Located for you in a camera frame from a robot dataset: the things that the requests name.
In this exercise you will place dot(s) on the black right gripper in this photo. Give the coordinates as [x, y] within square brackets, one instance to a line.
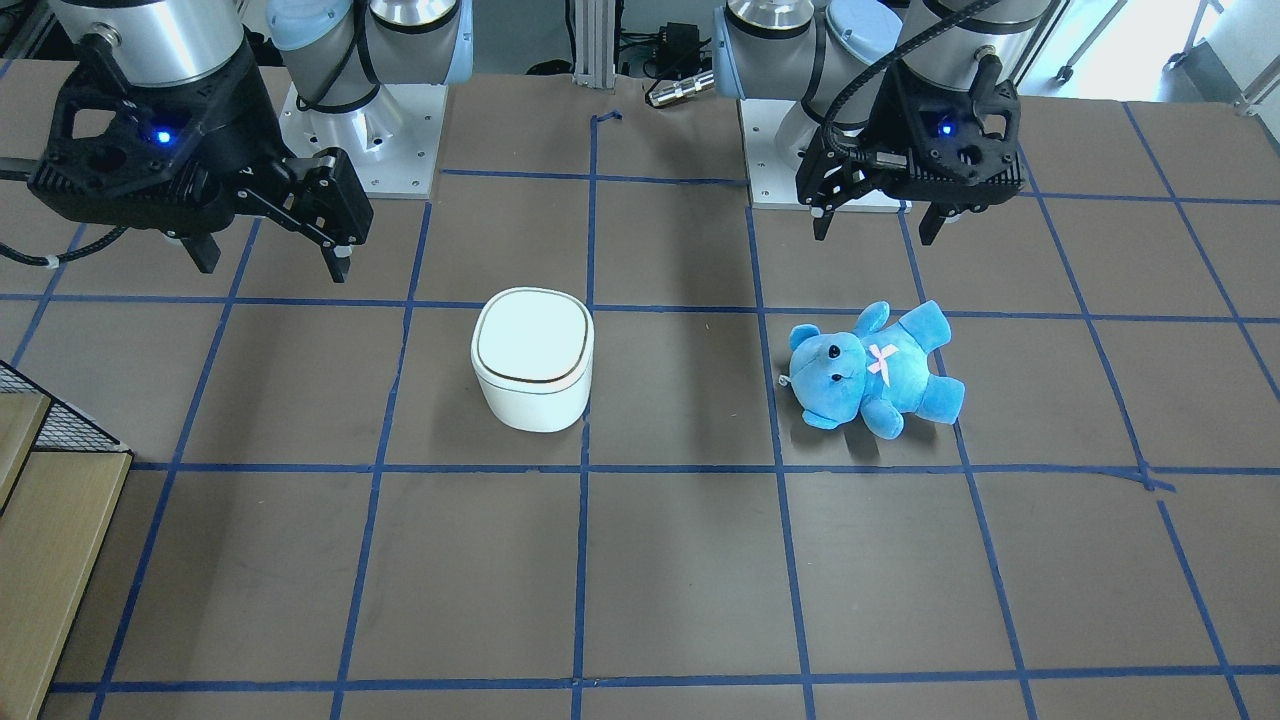
[243, 138]

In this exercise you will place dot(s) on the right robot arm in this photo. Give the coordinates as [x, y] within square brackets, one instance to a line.
[339, 55]

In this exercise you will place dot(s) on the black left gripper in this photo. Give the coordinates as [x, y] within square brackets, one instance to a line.
[886, 122]

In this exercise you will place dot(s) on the blue teddy bear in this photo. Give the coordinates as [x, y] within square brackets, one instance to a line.
[878, 371]

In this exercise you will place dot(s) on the aluminium frame post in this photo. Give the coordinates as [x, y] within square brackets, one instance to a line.
[595, 31]

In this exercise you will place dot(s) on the wooden wire-mesh shelf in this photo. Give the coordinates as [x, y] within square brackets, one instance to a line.
[62, 477]

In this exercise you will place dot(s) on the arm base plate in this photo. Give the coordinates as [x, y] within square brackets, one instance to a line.
[774, 135]
[393, 142]

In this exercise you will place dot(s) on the white trash can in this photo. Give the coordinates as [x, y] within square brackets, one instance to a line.
[532, 352]

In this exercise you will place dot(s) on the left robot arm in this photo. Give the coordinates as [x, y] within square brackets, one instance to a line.
[832, 57]

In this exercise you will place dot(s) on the silver metal cylinder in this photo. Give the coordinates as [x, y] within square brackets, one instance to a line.
[682, 90]

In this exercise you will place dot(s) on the black power adapter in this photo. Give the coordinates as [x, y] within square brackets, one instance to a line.
[677, 41]

